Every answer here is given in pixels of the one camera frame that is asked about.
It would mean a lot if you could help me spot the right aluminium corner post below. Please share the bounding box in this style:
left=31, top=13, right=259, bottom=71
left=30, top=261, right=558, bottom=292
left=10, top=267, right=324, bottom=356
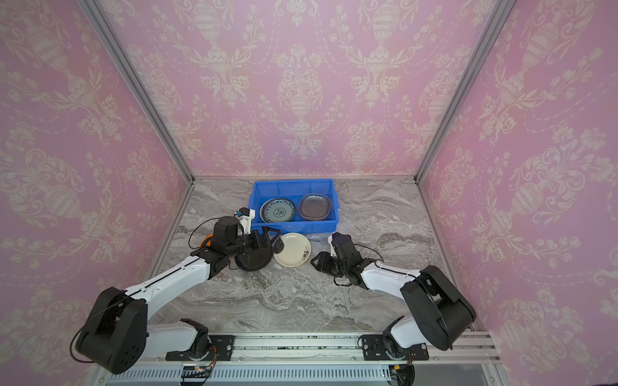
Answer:
left=415, top=0, right=516, bottom=186

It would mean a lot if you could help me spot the aluminium mounting rail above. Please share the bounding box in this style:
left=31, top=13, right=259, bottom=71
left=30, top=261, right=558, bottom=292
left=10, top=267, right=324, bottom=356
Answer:
left=86, top=331, right=509, bottom=385

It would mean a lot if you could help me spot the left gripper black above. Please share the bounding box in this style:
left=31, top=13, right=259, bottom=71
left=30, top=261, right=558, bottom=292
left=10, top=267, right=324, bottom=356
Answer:
left=227, top=226, right=283, bottom=258

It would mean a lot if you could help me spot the left aluminium corner post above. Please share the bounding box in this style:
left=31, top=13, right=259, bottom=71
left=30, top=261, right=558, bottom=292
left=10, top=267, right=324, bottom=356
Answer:
left=77, top=0, right=195, bottom=185

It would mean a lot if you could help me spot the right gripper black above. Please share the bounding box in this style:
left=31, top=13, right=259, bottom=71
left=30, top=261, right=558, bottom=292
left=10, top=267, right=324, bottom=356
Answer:
left=310, top=251, right=351, bottom=278

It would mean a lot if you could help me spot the brownish glass plate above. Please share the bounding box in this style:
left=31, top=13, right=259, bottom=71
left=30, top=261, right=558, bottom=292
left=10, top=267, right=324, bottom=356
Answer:
left=298, top=193, right=332, bottom=221

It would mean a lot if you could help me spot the orange plate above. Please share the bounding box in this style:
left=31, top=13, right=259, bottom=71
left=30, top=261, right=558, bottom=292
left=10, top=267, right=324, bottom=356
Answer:
left=201, top=234, right=212, bottom=248

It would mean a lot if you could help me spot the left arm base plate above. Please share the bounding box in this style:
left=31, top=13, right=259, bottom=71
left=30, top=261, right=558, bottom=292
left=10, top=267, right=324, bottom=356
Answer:
left=165, top=335, right=235, bottom=362

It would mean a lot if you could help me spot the blue patterned porcelain plate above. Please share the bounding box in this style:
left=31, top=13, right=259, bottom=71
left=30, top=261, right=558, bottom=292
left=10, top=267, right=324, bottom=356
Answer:
left=260, top=198, right=296, bottom=223

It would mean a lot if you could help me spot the black round plate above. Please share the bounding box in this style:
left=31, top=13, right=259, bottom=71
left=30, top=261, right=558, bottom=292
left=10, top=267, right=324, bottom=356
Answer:
left=233, top=246, right=273, bottom=272

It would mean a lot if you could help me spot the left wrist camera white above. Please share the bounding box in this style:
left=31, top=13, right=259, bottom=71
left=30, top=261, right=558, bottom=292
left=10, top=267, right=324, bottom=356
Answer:
left=235, top=207, right=256, bottom=235

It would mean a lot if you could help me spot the aluminium corner post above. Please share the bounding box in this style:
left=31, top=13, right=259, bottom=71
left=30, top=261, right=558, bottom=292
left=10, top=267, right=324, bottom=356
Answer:
left=77, top=0, right=195, bottom=185
left=415, top=0, right=516, bottom=186

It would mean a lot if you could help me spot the blue plastic bin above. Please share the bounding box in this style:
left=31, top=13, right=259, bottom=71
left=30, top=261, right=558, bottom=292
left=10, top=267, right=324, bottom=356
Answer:
left=248, top=179, right=340, bottom=234

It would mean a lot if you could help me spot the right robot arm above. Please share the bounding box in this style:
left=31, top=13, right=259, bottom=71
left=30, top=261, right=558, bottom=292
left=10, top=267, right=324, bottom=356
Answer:
left=311, top=233, right=476, bottom=359

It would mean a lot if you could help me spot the small circuit board with wires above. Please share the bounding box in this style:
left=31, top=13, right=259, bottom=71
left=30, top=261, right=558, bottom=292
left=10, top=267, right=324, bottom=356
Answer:
left=180, top=365, right=215, bottom=385

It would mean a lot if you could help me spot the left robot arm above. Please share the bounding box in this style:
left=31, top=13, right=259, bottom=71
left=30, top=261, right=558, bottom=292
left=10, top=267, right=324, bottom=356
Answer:
left=69, top=216, right=282, bottom=374

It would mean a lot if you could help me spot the cream plate with flowers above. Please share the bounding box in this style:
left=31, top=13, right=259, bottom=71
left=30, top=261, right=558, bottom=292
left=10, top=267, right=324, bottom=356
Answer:
left=274, top=233, right=312, bottom=268

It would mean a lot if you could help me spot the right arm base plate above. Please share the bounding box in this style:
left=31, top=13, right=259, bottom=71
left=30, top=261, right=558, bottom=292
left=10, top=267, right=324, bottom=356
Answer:
left=357, top=334, right=429, bottom=363

